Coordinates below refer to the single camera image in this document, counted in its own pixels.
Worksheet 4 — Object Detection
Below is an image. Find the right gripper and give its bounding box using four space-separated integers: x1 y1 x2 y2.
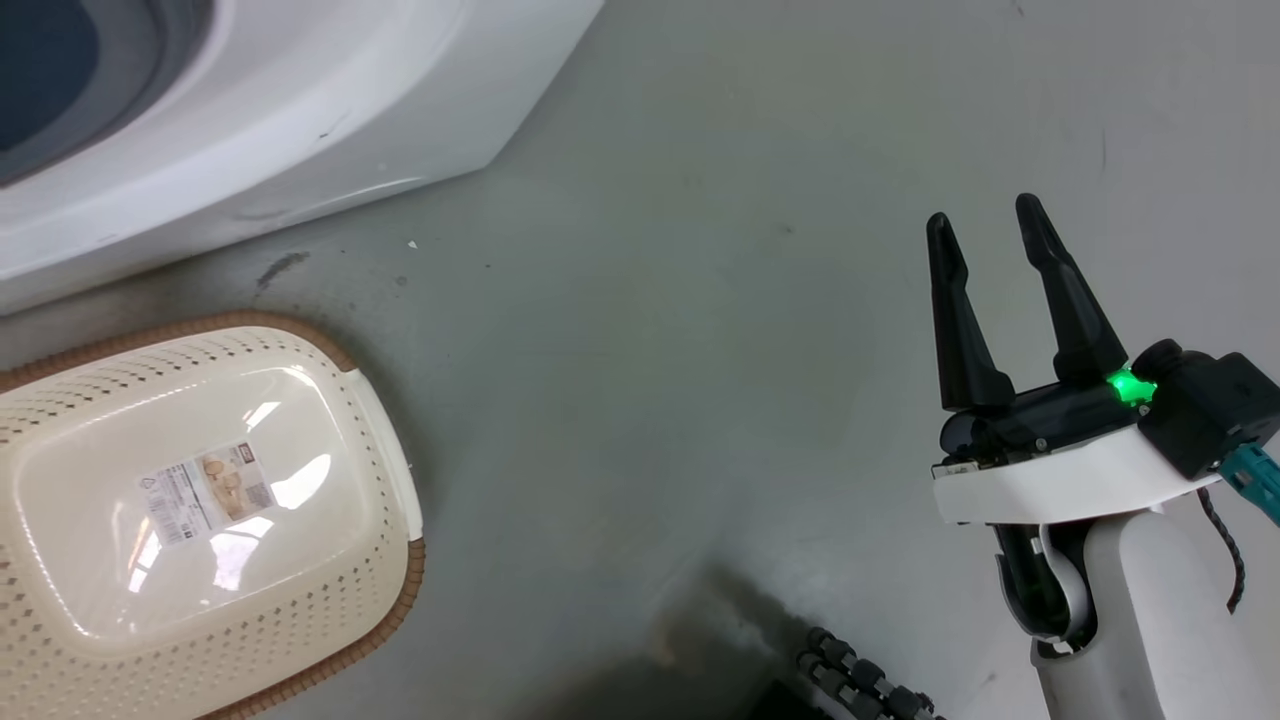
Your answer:
925 193 1223 527

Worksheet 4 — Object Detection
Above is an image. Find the white washing machine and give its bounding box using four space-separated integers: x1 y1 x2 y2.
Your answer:
0 0 606 317

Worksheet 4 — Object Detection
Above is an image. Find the cream perforated laundry basket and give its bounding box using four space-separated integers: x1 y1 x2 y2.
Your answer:
0 310 427 720

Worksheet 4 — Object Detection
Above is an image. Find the round washing machine door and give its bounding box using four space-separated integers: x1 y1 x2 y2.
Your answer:
0 0 216 189

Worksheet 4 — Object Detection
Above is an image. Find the paper label sticker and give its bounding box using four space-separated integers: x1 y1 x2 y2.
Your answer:
138 444 277 547

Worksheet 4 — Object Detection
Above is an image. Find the teal cable connector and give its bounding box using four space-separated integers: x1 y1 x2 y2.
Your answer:
1220 443 1280 527

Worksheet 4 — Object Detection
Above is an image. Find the thin black braided cable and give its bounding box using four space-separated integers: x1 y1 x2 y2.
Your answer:
1196 486 1248 614

